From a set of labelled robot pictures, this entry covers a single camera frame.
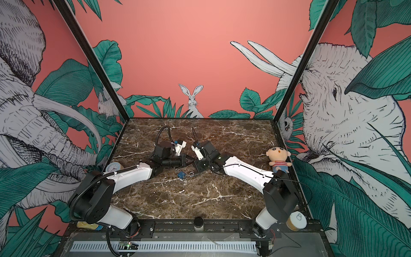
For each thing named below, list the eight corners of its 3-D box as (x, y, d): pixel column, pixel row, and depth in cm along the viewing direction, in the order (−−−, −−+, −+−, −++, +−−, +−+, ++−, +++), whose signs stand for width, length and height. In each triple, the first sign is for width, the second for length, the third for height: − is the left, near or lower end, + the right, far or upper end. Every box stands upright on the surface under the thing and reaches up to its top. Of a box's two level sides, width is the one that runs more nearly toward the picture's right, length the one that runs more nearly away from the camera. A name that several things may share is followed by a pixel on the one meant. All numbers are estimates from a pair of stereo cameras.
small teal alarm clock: (108, 174, 94) (104, 170, 90) (112, 165, 97) (108, 161, 93) (122, 174, 94) (118, 170, 90) (125, 166, 97) (122, 162, 93)
